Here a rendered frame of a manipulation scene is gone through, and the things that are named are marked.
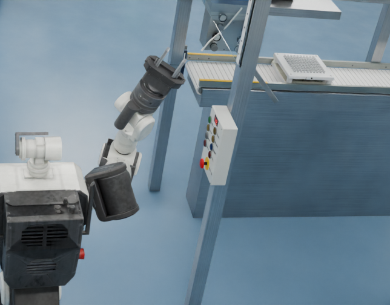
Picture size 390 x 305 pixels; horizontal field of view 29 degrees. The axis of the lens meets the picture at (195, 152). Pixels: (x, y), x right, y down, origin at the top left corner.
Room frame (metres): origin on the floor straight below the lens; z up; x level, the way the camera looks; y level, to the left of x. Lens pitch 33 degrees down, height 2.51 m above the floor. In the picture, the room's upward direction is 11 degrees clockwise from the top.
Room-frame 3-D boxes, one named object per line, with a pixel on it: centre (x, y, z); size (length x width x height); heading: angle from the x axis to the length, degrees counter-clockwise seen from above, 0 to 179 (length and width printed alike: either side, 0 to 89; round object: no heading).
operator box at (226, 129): (2.49, -0.08, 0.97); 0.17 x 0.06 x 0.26; 19
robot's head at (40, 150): (1.71, 0.41, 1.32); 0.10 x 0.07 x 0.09; 111
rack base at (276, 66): (3.51, -0.45, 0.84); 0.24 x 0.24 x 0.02; 19
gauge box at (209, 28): (3.24, -0.04, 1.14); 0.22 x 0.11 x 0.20; 109
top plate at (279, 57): (3.51, -0.45, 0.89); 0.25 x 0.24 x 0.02; 19
